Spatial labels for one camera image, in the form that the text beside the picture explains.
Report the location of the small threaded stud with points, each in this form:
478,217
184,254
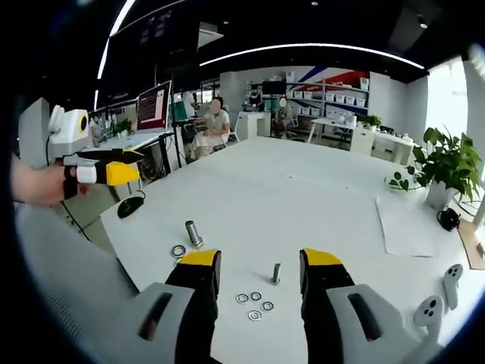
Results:
276,273

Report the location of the large threaded stud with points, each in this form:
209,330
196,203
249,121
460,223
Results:
193,235

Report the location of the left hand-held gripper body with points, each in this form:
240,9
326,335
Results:
68,132

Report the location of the grey panel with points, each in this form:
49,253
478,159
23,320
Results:
34,132

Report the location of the white low cabinet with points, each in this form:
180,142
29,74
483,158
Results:
382,146

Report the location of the person's left hand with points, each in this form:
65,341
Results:
38,186

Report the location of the small metal washer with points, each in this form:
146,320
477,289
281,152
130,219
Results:
252,296
238,299
250,315
263,306

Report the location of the small desk plant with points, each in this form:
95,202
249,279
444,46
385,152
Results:
124,127

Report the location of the black headset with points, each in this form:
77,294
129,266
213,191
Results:
449,220

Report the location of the white handheld controller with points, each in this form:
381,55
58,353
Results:
452,284
428,312

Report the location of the white office desk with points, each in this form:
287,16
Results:
129,142

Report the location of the black computer mouse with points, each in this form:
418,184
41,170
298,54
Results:
127,208

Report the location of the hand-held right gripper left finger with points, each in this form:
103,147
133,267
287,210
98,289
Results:
197,288

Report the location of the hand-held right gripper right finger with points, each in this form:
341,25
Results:
326,288

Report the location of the potted green plant white pot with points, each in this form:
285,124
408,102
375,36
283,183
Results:
443,163

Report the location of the large metal washer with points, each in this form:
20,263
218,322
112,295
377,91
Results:
173,251

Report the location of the brown board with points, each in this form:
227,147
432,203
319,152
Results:
471,250

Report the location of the ceiling light strip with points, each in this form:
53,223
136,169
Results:
111,34
303,47

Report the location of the computer monitor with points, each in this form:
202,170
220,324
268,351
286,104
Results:
153,110

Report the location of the shelf with white boxes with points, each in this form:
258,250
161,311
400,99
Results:
329,98

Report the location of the person's grey clothing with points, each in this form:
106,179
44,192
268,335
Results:
68,288

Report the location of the white paper sheet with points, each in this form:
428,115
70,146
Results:
405,231

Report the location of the glass dish with leaves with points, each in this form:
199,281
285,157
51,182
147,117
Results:
401,184

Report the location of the green bushy plant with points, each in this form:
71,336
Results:
370,121

